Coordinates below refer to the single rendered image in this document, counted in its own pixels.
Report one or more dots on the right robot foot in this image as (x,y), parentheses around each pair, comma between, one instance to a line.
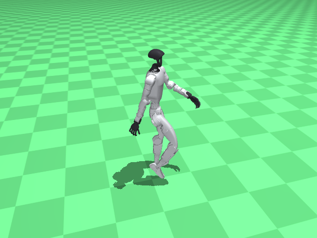
(158,172)

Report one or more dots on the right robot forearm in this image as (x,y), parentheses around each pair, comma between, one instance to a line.
(141,110)

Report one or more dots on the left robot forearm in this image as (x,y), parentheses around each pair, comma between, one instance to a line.
(180,90)

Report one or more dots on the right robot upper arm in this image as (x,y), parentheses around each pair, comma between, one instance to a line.
(149,83)

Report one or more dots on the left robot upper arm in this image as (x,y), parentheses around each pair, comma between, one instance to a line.
(169,84)

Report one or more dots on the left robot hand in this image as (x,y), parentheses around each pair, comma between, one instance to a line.
(194,99)

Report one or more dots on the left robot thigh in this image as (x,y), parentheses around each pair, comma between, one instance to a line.
(157,139)

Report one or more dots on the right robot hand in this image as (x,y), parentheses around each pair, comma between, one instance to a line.
(135,127)

